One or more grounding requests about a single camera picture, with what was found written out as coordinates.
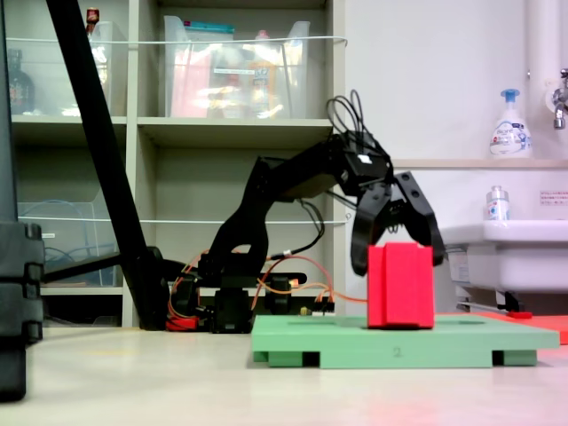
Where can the red cross columnar block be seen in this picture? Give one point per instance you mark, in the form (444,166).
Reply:
(399,288)

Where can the bottle with pink cap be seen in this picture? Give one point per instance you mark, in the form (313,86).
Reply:
(262,75)

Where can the dark glass bottle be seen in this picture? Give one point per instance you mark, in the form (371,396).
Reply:
(20,89)

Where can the pink package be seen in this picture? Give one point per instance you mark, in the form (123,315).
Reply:
(188,84)

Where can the green shape hole board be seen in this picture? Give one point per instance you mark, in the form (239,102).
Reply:
(377,346)

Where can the white blue soap pump bottle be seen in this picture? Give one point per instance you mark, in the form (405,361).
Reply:
(510,133)

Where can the white sink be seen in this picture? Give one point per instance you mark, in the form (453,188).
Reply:
(510,257)

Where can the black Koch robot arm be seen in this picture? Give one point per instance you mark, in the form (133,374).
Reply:
(248,208)

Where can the beige shelf unit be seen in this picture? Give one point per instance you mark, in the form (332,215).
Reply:
(133,177)

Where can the red black table clamp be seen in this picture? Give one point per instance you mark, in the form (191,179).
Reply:
(279,295)
(184,302)

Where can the metal faucet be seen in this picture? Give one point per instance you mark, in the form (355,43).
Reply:
(559,102)

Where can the red print wall label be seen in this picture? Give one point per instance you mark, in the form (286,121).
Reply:
(554,198)

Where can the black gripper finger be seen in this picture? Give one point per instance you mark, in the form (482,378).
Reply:
(366,217)
(419,208)

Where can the large clear plastic bin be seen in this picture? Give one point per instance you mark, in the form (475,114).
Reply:
(293,80)

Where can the clear plastic bin with bottles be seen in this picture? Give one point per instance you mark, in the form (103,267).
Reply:
(44,71)

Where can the bottle with red cap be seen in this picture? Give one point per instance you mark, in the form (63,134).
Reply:
(92,18)

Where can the small orange flat block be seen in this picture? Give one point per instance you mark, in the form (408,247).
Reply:
(552,328)

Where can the small clear bottle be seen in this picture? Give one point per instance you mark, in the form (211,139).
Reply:
(497,206)

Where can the teal topped bag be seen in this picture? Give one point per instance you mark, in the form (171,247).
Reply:
(208,29)

